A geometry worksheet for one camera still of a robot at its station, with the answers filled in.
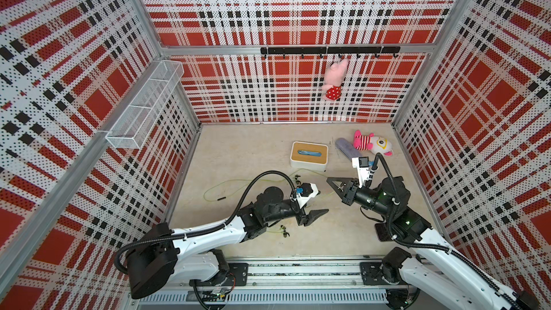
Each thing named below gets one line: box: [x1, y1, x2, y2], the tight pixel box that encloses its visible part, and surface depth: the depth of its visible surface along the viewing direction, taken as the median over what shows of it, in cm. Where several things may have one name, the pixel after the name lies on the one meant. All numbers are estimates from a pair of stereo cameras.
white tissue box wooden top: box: [289, 140, 329, 173], surface depth 104 cm
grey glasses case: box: [335, 137, 363, 161], surface depth 109 cm
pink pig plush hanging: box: [321, 58, 350, 101], surface depth 95 cm
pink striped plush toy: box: [352, 129, 394, 156], surface depth 105 cm
